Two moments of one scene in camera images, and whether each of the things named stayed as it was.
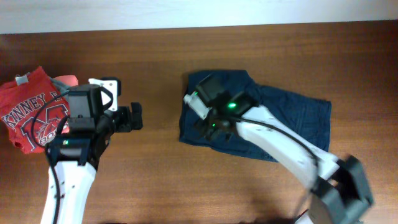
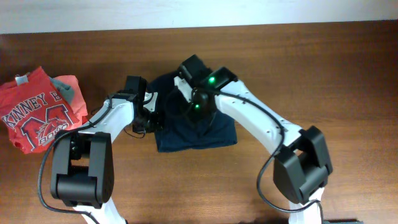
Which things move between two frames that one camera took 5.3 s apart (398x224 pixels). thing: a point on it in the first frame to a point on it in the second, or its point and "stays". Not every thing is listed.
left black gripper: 127,124 to 156,126
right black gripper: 208,131 to 196,116
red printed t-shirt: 33,110 stays
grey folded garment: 62,87 stays
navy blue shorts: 306,117 to 181,129
